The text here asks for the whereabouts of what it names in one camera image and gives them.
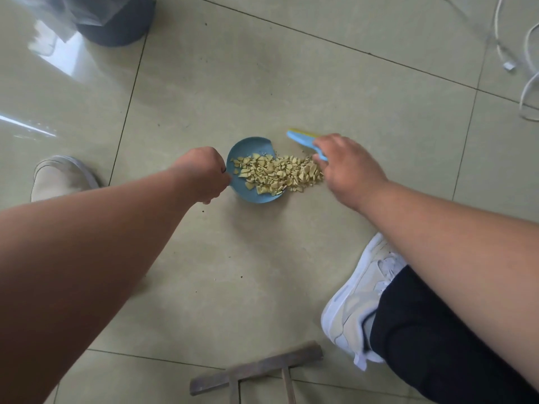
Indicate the person's left hand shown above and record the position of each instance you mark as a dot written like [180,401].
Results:
[202,172]

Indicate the pile of yellow crumbs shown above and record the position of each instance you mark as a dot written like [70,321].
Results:
[273,174]

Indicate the person's right hand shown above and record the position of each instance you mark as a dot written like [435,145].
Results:
[353,172]

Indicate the wooden folding stool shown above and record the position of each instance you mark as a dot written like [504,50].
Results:
[261,366]

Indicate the person's right white shoe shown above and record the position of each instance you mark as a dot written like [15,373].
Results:
[358,298]

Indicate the person's black trousers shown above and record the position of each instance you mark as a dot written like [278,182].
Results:
[421,353]

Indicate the person's left white shoe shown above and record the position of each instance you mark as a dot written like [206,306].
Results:
[59,178]

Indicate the blue brush yellow bristles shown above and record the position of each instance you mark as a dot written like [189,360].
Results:
[301,139]

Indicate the person's white shoe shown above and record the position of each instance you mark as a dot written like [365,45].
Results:
[358,298]
[59,178]

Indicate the person's right forearm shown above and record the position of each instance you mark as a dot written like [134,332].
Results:
[463,256]

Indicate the grey bin with plastic bag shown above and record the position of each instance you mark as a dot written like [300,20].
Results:
[126,29]

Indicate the blue plastic dustpan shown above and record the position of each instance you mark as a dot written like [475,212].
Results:
[248,147]

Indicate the person's left forearm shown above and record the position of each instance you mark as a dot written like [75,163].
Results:
[84,269]

